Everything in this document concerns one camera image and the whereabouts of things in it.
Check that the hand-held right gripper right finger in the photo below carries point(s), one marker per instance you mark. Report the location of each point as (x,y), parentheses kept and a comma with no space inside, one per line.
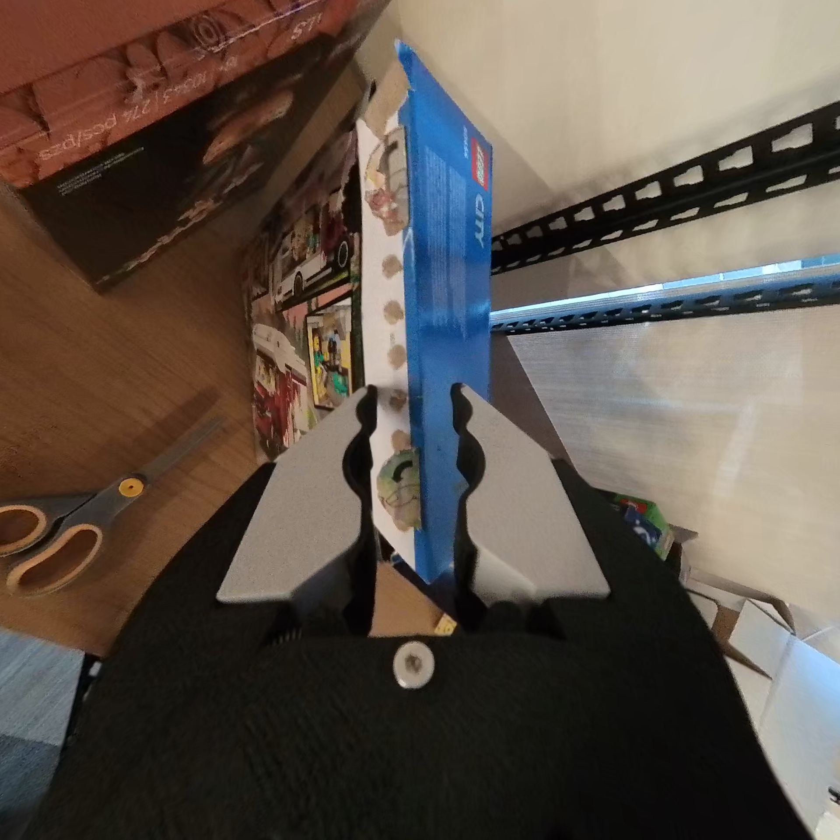
(525,525)

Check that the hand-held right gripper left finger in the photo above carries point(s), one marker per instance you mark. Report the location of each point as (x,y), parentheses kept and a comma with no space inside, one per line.
(295,525)

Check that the blue toy brick box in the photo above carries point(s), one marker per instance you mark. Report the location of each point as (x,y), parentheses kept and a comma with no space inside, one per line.
(446,295)

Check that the wooden desk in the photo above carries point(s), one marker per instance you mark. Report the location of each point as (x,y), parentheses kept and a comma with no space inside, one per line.
(131,367)

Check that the small green box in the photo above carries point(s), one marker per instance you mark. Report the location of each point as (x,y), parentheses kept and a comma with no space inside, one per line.
(646,525)

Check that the translucent corrugated plastic panel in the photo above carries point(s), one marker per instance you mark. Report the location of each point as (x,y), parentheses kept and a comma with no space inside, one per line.
(689,446)

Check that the white folded cardboard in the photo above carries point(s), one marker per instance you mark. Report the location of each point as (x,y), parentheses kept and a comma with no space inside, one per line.
(781,682)

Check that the blue grey cloth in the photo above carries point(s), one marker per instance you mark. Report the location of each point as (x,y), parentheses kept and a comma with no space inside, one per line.
(33,722)

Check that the black toy box red top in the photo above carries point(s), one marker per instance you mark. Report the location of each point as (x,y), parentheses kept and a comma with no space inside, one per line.
(131,164)

